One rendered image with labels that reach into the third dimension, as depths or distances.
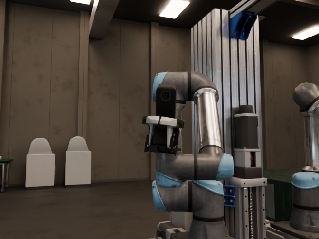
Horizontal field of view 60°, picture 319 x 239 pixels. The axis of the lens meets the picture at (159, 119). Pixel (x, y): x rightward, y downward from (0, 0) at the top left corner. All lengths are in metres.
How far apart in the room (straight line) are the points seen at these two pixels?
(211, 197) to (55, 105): 9.33
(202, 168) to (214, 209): 0.31
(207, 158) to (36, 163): 8.56
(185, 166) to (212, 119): 0.20
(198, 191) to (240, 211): 0.28
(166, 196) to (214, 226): 0.20
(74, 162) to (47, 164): 0.81
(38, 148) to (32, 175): 0.80
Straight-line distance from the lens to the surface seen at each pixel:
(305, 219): 1.37
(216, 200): 1.05
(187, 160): 0.78
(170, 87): 0.63
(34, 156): 9.20
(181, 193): 1.04
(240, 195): 1.25
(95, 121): 10.18
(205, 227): 1.07
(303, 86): 1.41
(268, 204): 5.15
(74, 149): 9.21
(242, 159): 1.25
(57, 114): 10.13
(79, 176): 9.23
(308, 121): 1.49
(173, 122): 0.54
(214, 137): 0.85
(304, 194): 1.36
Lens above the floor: 1.41
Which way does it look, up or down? 5 degrees up
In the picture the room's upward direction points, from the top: straight up
